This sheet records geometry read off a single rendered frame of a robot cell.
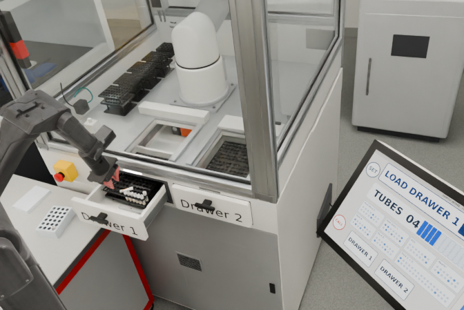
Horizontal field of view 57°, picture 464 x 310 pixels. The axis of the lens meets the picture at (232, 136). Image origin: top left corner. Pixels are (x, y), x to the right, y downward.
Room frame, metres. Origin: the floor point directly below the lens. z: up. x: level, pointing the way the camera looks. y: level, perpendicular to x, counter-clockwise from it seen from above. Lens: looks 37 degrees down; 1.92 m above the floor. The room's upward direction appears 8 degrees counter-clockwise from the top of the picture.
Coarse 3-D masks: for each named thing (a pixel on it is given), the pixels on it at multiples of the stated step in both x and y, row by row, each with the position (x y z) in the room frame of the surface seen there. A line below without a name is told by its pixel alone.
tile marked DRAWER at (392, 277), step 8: (384, 264) 0.61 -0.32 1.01; (376, 272) 0.60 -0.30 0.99; (384, 272) 0.59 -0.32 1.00; (392, 272) 0.58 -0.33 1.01; (384, 280) 0.58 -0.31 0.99; (392, 280) 0.57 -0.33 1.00; (400, 280) 0.56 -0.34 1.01; (408, 280) 0.55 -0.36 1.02; (392, 288) 0.56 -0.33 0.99; (400, 288) 0.55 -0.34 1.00; (408, 288) 0.54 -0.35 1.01; (400, 296) 0.53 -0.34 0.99
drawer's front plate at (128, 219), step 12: (72, 204) 1.09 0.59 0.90; (84, 204) 1.06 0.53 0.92; (96, 204) 1.05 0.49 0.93; (84, 216) 1.08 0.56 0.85; (96, 216) 1.05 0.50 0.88; (108, 216) 1.02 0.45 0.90; (120, 216) 0.99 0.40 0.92; (132, 216) 0.97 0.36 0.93; (108, 228) 1.03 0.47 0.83; (120, 228) 1.00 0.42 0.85; (144, 228) 0.97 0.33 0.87; (144, 240) 0.96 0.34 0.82
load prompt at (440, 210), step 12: (384, 168) 0.78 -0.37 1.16; (396, 168) 0.76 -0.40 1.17; (384, 180) 0.76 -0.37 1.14; (396, 180) 0.74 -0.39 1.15; (408, 180) 0.72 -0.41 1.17; (396, 192) 0.72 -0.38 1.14; (408, 192) 0.70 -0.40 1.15; (420, 192) 0.69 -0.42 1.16; (432, 192) 0.67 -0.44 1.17; (420, 204) 0.66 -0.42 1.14; (432, 204) 0.65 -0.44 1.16; (444, 204) 0.63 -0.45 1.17; (432, 216) 0.63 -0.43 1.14; (444, 216) 0.62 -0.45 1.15; (456, 216) 0.60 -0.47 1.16; (456, 228) 0.58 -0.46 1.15
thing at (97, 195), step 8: (96, 192) 1.16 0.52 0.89; (104, 192) 1.19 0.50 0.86; (160, 192) 1.10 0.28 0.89; (88, 200) 1.12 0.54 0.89; (96, 200) 1.15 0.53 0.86; (104, 200) 1.16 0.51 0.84; (112, 200) 1.16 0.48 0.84; (152, 200) 1.07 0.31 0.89; (160, 200) 1.09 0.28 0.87; (136, 208) 1.10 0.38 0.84; (144, 208) 1.09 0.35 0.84; (152, 208) 1.05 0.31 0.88; (160, 208) 1.08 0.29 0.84; (144, 216) 1.01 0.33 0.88; (152, 216) 1.03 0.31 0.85; (144, 224) 0.99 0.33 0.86
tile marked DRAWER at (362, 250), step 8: (352, 232) 0.71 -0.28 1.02; (352, 240) 0.70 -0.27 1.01; (360, 240) 0.68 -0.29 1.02; (352, 248) 0.68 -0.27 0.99; (360, 248) 0.67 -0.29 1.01; (368, 248) 0.66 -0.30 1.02; (360, 256) 0.65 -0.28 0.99; (368, 256) 0.64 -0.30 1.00; (376, 256) 0.63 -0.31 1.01; (368, 264) 0.63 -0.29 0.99
